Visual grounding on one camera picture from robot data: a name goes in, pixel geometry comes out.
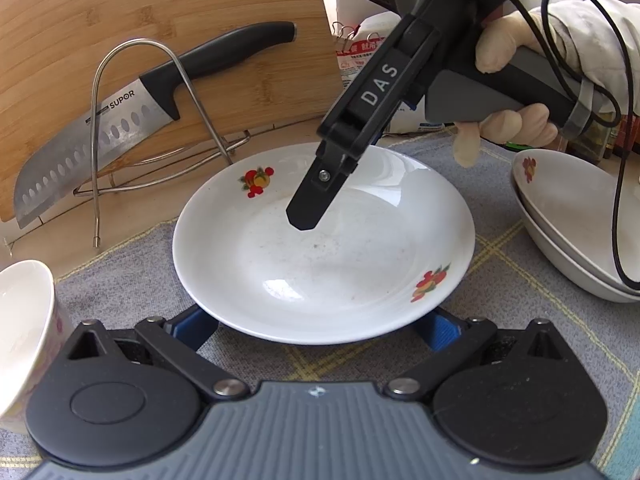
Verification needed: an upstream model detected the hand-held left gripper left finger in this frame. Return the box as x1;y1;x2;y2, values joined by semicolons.
62;307;251;403

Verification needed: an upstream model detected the white and blue food bag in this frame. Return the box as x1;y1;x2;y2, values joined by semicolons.
350;12;453;136

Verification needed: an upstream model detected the bamboo cutting board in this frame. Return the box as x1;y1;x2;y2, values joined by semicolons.
0;0;346;224

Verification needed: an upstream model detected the white bag with red print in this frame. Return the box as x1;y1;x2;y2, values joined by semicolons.
331;19;381;92

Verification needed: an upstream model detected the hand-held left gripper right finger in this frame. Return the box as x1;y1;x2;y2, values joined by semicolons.
387;310;578;403

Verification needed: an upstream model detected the metal wire rack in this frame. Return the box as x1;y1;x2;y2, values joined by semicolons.
74;39;251;250

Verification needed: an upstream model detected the grey blue checked towel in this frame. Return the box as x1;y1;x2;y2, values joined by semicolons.
0;127;640;480

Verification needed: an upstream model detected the person's right hand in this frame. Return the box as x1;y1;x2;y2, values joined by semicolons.
452;7;558;168

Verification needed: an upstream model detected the black handled kitchen knife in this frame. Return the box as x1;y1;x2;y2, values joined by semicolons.
14;21;297;230

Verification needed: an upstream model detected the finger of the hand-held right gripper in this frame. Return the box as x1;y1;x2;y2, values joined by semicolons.
286;142;362;232

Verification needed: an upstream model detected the person's right forearm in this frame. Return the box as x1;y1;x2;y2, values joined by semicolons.
540;0;640;117

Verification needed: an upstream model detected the white plate with fruit print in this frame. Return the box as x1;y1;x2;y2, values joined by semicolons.
172;142;476;346
511;149;640;286
520;195;640;304

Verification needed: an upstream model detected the black cable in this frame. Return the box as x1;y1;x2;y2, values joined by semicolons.
505;0;640;292

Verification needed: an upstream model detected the white bowl with pink flowers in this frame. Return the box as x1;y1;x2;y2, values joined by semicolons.
0;259;76;435

